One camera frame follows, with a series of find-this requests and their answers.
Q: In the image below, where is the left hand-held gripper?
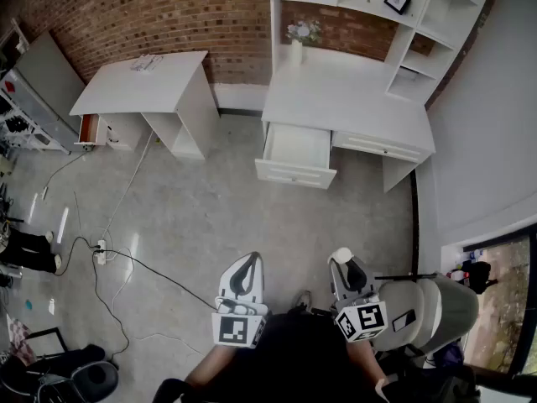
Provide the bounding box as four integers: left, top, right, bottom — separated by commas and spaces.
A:
211, 251, 269, 348

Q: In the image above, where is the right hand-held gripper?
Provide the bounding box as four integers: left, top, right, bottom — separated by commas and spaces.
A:
330, 259, 389, 343

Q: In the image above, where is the white drawer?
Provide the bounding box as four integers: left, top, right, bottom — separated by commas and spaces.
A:
254, 122, 338, 191
331, 130, 433, 163

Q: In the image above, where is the person's right forearm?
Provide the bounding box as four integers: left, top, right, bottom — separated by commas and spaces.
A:
347, 338, 389, 388

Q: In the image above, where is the person's left forearm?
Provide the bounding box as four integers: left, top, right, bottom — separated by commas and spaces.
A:
184, 342, 236, 388

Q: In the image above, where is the white closed drawer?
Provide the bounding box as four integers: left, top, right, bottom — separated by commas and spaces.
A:
331, 130, 433, 163

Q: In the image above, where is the white box with red interior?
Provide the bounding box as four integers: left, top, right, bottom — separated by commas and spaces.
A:
74, 113, 102, 146

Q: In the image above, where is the black phone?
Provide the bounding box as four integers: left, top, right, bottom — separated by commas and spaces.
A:
392, 308, 417, 333

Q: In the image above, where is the person's black clothing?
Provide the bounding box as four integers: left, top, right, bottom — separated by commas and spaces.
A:
153, 311, 420, 403

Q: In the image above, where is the beige office chair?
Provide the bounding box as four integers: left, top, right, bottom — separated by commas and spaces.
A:
373, 273, 480, 363

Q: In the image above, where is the black framed glass door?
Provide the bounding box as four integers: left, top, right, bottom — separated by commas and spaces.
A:
440, 224, 537, 377

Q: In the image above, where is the black office chair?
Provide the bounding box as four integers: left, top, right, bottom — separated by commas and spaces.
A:
35, 359, 121, 403

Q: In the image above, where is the white desk with hutch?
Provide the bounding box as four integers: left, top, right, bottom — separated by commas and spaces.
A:
260, 0, 498, 195

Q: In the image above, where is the small white desk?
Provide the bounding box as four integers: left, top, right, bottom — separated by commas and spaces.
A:
69, 50, 222, 161

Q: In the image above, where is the checkered cloth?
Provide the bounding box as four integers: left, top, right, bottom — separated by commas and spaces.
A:
6, 315, 39, 364

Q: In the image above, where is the white vase with flowers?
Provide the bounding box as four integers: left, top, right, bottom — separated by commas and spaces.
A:
286, 18, 324, 66

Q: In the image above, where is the stack of papers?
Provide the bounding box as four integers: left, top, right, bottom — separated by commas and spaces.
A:
129, 55, 164, 73

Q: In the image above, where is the grey metal cabinet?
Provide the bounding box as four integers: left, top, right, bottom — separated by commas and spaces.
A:
0, 31, 87, 154

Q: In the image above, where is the black cable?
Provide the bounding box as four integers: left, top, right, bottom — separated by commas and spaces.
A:
53, 235, 217, 359

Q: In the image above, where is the white cable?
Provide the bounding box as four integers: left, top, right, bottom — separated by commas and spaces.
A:
100, 130, 156, 243

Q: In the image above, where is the black picture frame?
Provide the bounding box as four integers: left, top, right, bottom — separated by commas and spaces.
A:
383, 0, 412, 15

